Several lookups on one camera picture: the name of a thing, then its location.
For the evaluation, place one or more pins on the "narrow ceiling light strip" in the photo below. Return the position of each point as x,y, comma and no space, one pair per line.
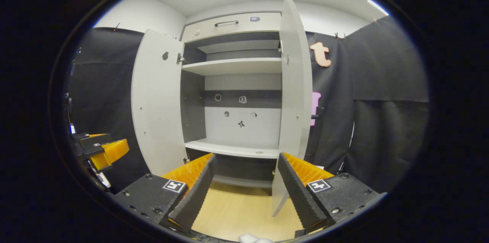
378,7

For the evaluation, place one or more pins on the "black cloth clip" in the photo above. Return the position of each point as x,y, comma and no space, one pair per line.
338,36

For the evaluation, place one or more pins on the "white cabinet shelf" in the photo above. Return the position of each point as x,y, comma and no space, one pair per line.
229,147
233,66

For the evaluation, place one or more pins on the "beige double-door shoe cabinet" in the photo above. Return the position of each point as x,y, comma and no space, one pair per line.
229,128

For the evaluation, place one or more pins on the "beige cabinet drawer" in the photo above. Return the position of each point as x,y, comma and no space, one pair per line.
244,31

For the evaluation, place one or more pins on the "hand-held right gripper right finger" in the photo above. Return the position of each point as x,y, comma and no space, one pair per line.
296,197

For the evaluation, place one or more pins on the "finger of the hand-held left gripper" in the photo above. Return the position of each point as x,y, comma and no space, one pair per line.
112,151
95,140

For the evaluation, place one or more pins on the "beige cabinet door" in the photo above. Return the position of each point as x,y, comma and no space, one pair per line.
294,82
156,101

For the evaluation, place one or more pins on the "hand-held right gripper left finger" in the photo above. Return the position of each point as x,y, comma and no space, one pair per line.
195,201

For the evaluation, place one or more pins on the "black backdrop cloth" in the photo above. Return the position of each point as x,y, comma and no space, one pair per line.
382,128

